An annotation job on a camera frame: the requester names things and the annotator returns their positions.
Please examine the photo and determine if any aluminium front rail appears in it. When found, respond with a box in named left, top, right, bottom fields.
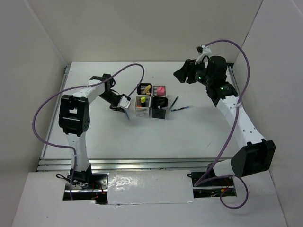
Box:
left=36, top=157, right=261, bottom=171

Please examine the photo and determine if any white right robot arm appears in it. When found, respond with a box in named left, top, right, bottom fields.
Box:
left=173, top=56, right=276, bottom=185

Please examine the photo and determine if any white front-left container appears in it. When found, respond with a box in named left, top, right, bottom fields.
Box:
left=135, top=95, right=152, bottom=118

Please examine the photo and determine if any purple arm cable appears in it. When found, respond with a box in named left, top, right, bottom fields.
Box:
left=194, top=39, right=250, bottom=209
left=32, top=63, right=145, bottom=201

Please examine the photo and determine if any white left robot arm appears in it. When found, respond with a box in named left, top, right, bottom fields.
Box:
left=59, top=74, right=131, bottom=189

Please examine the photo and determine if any grey back-right container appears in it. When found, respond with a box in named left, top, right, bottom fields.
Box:
left=152, top=86, right=166, bottom=96

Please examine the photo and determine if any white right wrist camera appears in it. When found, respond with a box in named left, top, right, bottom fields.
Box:
left=195, top=45, right=212, bottom=65

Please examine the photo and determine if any yellow black highlighter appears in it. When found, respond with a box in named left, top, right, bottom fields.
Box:
left=140, top=96, right=146, bottom=107

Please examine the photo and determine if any white foil cover board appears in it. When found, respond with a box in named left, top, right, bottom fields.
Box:
left=107, top=170, right=194, bottom=205

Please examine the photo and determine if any black front-right container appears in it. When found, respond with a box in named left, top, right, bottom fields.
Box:
left=151, top=96, right=168, bottom=119

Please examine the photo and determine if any pale yellow highlighter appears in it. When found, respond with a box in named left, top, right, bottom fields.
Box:
left=142, top=85, right=151, bottom=94

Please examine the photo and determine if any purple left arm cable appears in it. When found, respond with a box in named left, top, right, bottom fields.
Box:
left=32, top=63, right=145, bottom=201

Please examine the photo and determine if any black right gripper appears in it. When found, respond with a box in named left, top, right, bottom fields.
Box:
left=173, top=57, right=214, bottom=87

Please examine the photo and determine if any green pen refill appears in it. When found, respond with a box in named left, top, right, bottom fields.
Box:
left=169, top=96, right=179, bottom=110

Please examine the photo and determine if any aluminium left rail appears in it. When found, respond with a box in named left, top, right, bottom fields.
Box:
left=40, top=65, right=71, bottom=159

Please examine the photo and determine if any black back-left container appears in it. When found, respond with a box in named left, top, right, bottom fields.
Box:
left=137, top=83, right=152, bottom=96

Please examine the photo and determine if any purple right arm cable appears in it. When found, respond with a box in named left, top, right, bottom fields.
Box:
left=194, top=39, right=250, bottom=209

